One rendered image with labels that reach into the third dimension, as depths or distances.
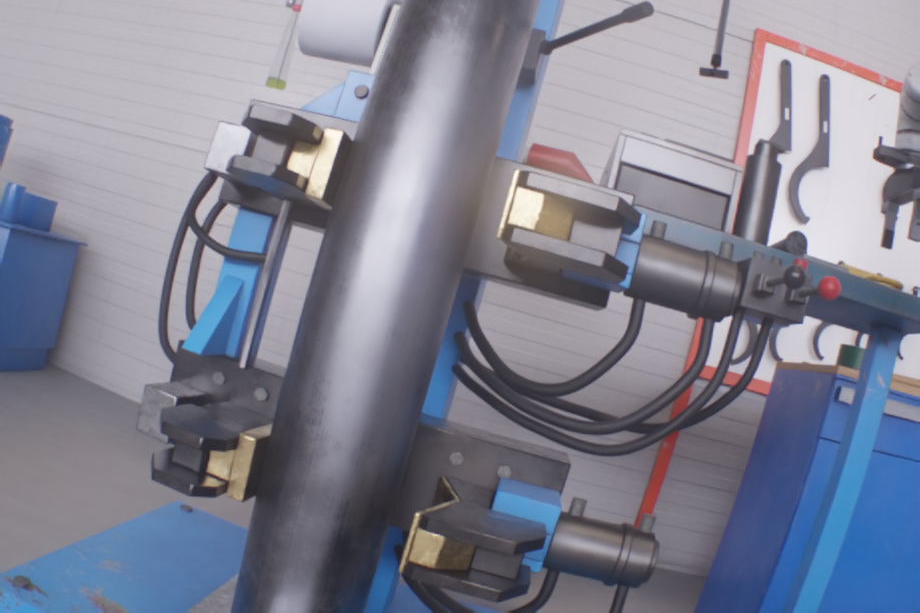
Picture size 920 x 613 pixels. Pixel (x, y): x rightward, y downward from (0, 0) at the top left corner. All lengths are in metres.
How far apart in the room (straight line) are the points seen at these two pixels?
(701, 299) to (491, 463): 0.45
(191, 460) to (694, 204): 0.94
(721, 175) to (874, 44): 2.51
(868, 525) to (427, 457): 1.36
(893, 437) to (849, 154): 1.64
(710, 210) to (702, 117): 1.99
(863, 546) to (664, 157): 1.33
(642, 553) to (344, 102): 0.96
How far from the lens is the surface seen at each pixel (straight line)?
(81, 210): 3.83
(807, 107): 3.49
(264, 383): 1.40
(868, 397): 1.67
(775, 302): 1.27
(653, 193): 1.37
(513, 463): 1.33
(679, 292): 1.24
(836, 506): 1.68
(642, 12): 1.25
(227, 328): 1.42
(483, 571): 1.11
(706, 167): 1.39
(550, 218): 1.03
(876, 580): 2.32
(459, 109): 1.11
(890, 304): 1.49
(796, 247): 1.42
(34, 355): 3.59
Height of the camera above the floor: 0.79
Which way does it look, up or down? 4 degrees up
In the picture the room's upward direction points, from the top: 16 degrees clockwise
